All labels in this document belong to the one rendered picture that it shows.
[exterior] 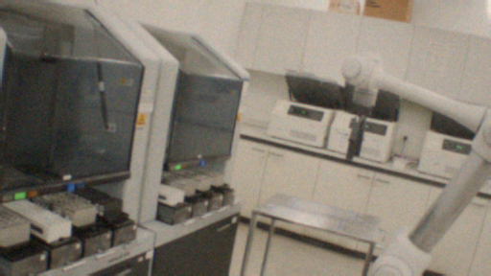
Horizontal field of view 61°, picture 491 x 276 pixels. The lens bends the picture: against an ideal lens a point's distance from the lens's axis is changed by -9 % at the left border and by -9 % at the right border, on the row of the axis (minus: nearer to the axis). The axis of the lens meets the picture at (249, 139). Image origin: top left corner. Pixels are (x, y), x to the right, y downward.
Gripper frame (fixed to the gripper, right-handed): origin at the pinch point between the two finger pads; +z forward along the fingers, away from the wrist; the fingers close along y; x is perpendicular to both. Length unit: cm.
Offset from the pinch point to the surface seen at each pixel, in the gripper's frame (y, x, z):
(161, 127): -23, 75, 4
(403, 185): 219, -10, 43
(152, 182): -24, 75, 28
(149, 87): -36, 75, -12
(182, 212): -11, 66, 41
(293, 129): 220, 99, 18
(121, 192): -42, 77, 30
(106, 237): -61, 66, 41
